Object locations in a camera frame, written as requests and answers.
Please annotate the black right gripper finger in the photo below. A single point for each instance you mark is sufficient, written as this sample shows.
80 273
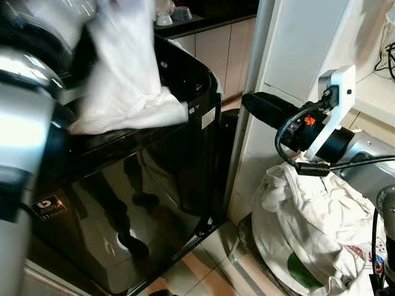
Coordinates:
266 102
271 118

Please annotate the white cloth garment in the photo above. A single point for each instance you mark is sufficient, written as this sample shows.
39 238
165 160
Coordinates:
126 74

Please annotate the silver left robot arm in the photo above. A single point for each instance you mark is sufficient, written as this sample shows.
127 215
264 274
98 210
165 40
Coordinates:
24 129

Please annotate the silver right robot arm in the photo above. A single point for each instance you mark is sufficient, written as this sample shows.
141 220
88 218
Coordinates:
370 157

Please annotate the white printed clothes pile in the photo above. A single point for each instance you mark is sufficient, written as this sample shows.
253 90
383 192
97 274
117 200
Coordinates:
308 228

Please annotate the black top-load washing machine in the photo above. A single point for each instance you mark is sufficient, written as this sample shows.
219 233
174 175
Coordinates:
142 197

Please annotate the beige kitchen cabinet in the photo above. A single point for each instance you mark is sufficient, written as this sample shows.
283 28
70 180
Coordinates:
216 52

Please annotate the white counter ledge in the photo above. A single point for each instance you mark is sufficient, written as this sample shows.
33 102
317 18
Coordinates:
378 92

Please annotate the grey blue bowl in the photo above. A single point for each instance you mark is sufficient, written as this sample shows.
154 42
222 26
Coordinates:
182 13

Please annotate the small white bowl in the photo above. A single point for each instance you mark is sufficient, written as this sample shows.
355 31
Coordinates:
164 20

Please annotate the grey door frame post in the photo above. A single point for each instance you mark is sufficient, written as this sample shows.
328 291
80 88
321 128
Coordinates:
250 92

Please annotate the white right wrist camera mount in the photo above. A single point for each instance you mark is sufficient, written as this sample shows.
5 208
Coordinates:
339 98

